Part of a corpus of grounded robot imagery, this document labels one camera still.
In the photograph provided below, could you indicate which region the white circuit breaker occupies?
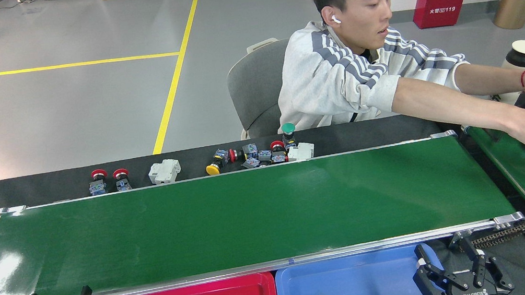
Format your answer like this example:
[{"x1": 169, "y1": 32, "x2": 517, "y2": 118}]
[
  {"x1": 147, "y1": 158, "x2": 183, "y2": 186},
  {"x1": 286, "y1": 141, "x2": 316, "y2": 162}
]

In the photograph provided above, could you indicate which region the yellow push button switch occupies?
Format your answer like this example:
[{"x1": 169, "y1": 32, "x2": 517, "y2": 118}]
[{"x1": 204, "y1": 147, "x2": 231, "y2": 177}]

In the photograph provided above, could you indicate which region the green push button switch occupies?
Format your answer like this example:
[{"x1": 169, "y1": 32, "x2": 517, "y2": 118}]
[{"x1": 281, "y1": 122, "x2": 298, "y2": 150}]

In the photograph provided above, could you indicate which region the blue plastic tray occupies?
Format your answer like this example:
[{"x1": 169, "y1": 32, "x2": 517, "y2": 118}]
[{"x1": 273, "y1": 241, "x2": 448, "y2": 295}]

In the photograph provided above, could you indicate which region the long green conveyor belt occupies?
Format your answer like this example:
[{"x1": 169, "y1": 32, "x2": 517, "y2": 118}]
[{"x1": 0, "y1": 124, "x2": 525, "y2": 295}]

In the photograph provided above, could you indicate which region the white bottle with black collar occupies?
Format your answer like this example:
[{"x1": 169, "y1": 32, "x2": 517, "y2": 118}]
[{"x1": 486, "y1": 39, "x2": 525, "y2": 106}]

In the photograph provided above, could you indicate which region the person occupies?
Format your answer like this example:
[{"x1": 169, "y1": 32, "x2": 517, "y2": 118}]
[{"x1": 265, "y1": 0, "x2": 525, "y2": 187}]

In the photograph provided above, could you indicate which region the grey office chair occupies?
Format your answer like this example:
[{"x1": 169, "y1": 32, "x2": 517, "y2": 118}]
[{"x1": 223, "y1": 36, "x2": 300, "y2": 141}]

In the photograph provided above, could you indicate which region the black conveyor drive chain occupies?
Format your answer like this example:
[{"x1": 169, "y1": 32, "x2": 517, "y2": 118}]
[{"x1": 470, "y1": 223, "x2": 525, "y2": 250}]

